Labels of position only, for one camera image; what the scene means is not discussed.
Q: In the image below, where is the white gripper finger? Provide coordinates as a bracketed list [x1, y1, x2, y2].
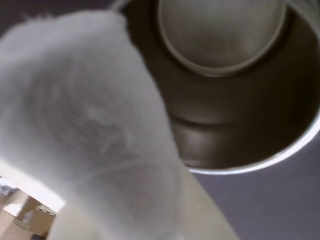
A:
[46, 169, 240, 240]

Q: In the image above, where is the white gauze roll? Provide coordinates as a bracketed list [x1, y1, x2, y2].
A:
[0, 9, 187, 234]

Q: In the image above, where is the sage green steel-rimmed mug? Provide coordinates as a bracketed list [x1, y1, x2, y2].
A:
[109, 0, 320, 177]

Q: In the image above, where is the brown cardboard box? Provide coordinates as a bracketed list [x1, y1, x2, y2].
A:
[0, 189, 59, 240]

